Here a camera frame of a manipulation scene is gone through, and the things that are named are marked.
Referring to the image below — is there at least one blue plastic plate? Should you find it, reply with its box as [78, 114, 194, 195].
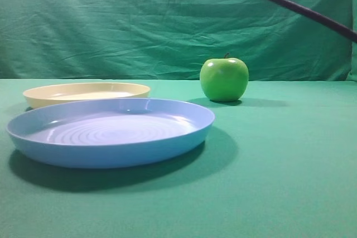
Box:
[7, 98, 215, 169]

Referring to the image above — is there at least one green table cloth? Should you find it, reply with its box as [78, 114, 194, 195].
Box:
[1, 79, 356, 237]

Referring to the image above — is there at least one green backdrop cloth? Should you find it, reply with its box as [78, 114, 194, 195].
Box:
[1, 0, 356, 81]

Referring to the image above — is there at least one yellow plastic plate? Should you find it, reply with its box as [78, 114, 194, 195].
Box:
[23, 82, 151, 109]

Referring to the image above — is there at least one black cable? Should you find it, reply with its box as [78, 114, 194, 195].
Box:
[230, 0, 357, 44]

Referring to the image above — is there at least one green apple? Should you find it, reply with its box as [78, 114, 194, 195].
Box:
[199, 55, 249, 102]

